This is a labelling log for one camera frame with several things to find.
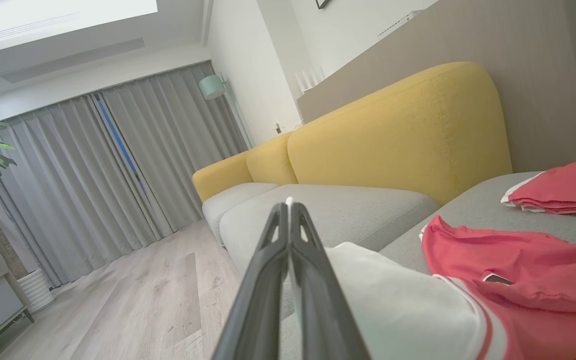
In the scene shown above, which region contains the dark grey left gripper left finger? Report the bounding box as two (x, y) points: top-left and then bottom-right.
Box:
(212, 201), (290, 360)

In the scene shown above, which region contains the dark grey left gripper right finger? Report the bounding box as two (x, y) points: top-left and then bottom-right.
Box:
(288, 197), (371, 360)

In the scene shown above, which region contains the grey sofa seat cushion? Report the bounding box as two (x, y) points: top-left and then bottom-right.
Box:
(219, 184), (439, 276)
(202, 182), (280, 246)

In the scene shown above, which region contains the yellow sofa end backrest cushion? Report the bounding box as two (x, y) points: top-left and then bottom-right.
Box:
(192, 151), (254, 203)

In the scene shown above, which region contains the narrow yellow sofa backrest cushion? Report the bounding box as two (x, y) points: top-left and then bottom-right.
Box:
(246, 131), (299, 186)

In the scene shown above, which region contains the wide yellow sofa backrest cushion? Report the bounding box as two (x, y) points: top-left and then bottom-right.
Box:
(287, 61), (513, 207)

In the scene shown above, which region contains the large grey sofa chaise cushion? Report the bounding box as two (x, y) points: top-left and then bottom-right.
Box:
(278, 171), (576, 360)

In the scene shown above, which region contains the mint green floor lamp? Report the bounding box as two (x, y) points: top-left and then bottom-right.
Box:
(198, 72), (256, 150)

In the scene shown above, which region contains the grey pleated curtain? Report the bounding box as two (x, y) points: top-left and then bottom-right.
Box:
(0, 61), (249, 288)

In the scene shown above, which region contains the white slatted ornament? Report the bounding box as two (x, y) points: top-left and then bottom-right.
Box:
(295, 67), (326, 93)

